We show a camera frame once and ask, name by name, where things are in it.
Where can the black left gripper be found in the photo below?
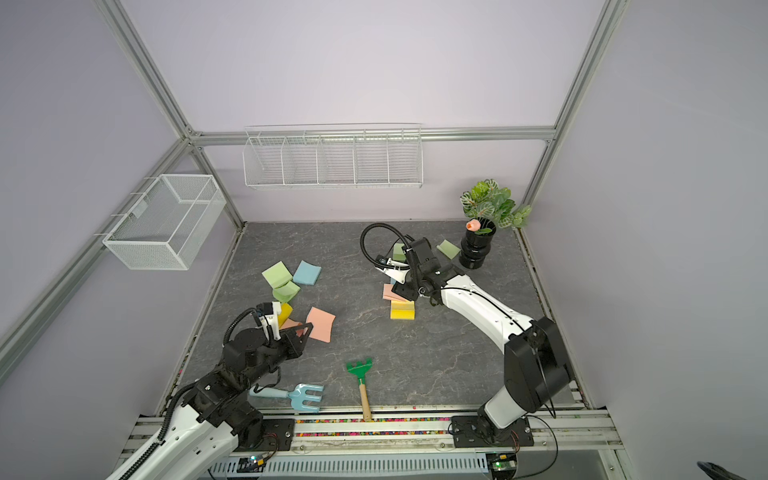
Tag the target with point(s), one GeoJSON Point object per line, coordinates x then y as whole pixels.
{"type": "Point", "coordinates": [295, 344]}

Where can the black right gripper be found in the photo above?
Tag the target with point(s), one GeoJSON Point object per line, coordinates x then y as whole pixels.
{"type": "Point", "coordinates": [404, 291]}

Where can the pink memo pad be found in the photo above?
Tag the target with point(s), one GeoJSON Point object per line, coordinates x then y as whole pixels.
{"type": "Point", "coordinates": [322, 324]}
{"type": "Point", "coordinates": [291, 324]}

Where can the torn green memo page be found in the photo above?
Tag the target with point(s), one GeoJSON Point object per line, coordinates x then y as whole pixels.
{"type": "Point", "coordinates": [448, 249]}

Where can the torn pink memo page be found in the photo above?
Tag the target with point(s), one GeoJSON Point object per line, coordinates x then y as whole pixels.
{"type": "Point", "coordinates": [390, 295]}

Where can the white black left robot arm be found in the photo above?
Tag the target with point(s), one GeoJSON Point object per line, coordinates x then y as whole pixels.
{"type": "Point", "coordinates": [211, 417]}

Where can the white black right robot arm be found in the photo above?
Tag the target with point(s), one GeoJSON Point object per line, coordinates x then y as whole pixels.
{"type": "Point", "coordinates": [536, 362]}

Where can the yellow fanned memo pad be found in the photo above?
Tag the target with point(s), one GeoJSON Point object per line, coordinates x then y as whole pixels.
{"type": "Point", "coordinates": [284, 314]}

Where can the light green memo pad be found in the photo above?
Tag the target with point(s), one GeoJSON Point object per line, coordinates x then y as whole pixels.
{"type": "Point", "coordinates": [277, 275]}

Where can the light blue memo pad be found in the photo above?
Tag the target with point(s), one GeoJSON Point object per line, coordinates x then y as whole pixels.
{"type": "Point", "coordinates": [306, 273]}

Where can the black glossy vase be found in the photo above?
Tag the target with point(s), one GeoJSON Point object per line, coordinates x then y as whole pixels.
{"type": "Point", "coordinates": [476, 243]}

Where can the light blue garden fork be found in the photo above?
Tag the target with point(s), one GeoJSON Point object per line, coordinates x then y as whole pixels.
{"type": "Point", "coordinates": [304, 398]}

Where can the green artificial plant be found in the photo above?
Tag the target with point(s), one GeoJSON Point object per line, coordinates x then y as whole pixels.
{"type": "Point", "coordinates": [489, 207]}

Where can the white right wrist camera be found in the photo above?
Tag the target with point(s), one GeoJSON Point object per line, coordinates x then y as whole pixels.
{"type": "Point", "coordinates": [395, 270]}

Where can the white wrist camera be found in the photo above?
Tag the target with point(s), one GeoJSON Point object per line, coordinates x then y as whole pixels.
{"type": "Point", "coordinates": [267, 315]}
{"type": "Point", "coordinates": [395, 270]}

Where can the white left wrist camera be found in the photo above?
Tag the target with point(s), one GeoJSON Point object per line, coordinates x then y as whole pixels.
{"type": "Point", "coordinates": [267, 315]}

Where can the green garden rake wooden handle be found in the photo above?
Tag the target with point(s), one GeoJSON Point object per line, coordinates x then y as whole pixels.
{"type": "Point", "coordinates": [359, 371]}

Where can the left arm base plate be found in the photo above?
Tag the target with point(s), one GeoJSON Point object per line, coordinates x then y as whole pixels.
{"type": "Point", "coordinates": [268, 434]}

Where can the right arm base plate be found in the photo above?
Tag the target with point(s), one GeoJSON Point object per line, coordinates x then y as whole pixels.
{"type": "Point", "coordinates": [471, 431]}

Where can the white wire side basket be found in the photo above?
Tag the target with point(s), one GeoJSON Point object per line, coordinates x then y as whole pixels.
{"type": "Point", "coordinates": [168, 224]}

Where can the white wire shelf basket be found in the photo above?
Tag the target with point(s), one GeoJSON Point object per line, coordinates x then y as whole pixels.
{"type": "Point", "coordinates": [348, 155]}

